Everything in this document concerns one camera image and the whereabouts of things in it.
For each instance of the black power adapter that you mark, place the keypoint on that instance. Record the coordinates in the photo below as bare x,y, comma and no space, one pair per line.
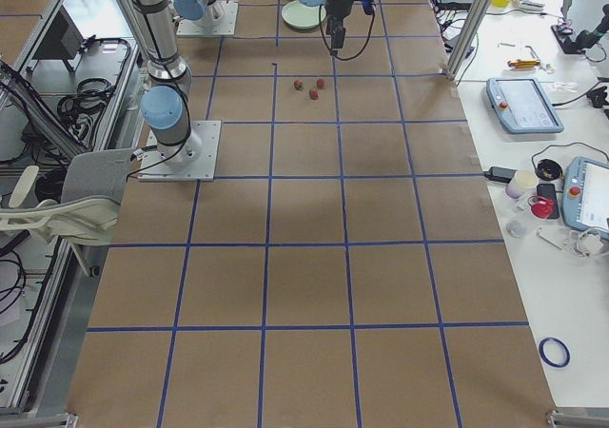
499,174

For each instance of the white paper cup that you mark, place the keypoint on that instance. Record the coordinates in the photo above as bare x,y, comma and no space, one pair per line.
523,181

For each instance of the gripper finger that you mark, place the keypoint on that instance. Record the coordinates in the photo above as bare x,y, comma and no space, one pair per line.
337,35

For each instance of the near teach pendant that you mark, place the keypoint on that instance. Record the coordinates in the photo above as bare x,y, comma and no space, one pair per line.
585,196

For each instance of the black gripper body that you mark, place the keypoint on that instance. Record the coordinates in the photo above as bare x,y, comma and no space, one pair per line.
340,7

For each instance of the blue tape roll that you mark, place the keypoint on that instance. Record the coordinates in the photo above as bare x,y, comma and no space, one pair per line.
554,352

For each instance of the far teach pendant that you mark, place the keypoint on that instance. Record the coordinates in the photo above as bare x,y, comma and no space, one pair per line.
522,106

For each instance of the grey office chair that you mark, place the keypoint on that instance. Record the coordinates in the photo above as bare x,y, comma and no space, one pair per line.
88,210

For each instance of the gold cylinder tool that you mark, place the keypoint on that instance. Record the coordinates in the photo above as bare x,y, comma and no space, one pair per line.
523,63

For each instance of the red round object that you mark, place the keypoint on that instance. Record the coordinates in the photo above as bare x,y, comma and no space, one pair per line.
541,207

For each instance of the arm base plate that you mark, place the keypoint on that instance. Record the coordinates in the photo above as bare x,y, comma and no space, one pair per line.
198,19
197,160

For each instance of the light green plate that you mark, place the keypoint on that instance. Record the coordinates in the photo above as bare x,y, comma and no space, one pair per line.
301,17

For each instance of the teach pendant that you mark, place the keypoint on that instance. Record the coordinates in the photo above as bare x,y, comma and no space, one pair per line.
585,196
522,106

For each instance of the aluminium frame post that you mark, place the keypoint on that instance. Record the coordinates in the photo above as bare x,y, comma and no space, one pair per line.
466,37

